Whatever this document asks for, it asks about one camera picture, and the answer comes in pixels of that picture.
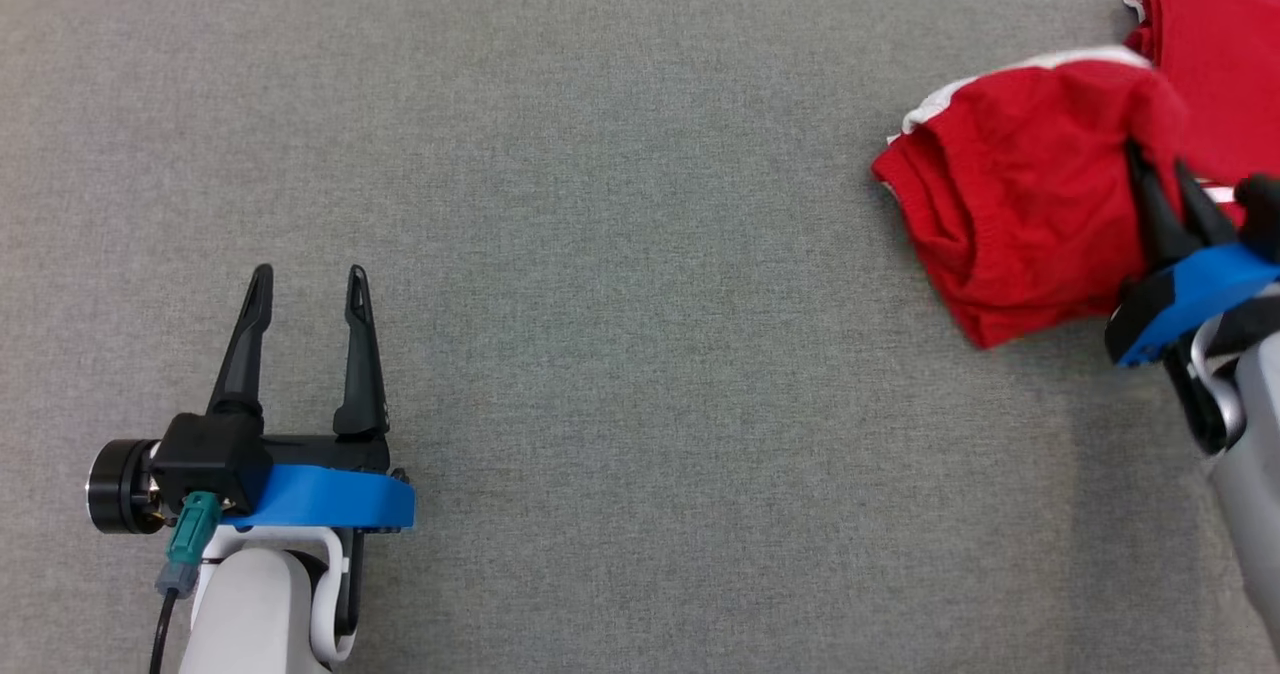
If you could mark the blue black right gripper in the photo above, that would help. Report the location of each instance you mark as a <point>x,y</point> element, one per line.
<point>1190,289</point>

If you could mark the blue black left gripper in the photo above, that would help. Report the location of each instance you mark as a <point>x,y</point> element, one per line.
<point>330,499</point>

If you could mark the red shorts with white stripe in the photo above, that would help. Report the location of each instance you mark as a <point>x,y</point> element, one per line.
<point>1020,204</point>

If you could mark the red jersey with number print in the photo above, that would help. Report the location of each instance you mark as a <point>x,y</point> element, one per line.
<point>1230,54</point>

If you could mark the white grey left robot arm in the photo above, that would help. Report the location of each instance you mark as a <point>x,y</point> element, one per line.
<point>245,614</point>

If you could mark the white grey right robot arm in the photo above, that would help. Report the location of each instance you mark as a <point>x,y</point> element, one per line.
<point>1260,434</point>

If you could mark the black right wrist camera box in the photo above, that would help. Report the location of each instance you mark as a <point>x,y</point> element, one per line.
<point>1262,214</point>

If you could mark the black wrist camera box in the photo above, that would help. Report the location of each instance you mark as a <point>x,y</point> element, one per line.
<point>1262,214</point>
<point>210,454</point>

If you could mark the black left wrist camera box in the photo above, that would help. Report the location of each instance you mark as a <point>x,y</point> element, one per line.
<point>210,454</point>

